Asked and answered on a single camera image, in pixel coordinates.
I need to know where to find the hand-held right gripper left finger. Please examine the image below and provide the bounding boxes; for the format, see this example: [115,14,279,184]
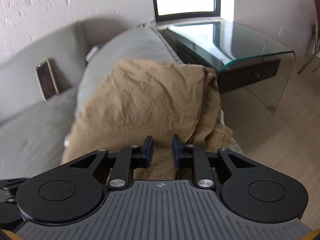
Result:
[69,136,153,188]

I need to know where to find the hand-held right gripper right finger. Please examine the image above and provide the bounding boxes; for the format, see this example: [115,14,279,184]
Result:
[172,134,258,188]

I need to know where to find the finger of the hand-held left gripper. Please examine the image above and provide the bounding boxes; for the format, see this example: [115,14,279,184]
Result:
[0,177,28,204]

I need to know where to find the tan pants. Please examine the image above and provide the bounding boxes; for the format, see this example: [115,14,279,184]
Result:
[61,59,233,180]

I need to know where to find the grey sofa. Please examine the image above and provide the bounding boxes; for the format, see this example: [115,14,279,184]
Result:
[0,17,247,180]

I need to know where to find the black drawer cabinet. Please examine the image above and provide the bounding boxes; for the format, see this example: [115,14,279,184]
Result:
[172,39,282,95]

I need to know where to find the grey sofa side cushion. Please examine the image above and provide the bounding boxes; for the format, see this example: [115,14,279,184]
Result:
[76,26,185,117]

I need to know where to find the smartphone in cream case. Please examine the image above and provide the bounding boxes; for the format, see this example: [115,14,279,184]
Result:
[34,58,60,102]

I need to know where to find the small white object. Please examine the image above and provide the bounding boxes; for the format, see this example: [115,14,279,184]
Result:
[86,45,101,61]

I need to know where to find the glass side table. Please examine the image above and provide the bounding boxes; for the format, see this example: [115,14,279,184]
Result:
[162,21,296,116]

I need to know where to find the wooden chair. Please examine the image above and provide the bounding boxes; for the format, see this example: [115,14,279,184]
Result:
[297,0,320,74]

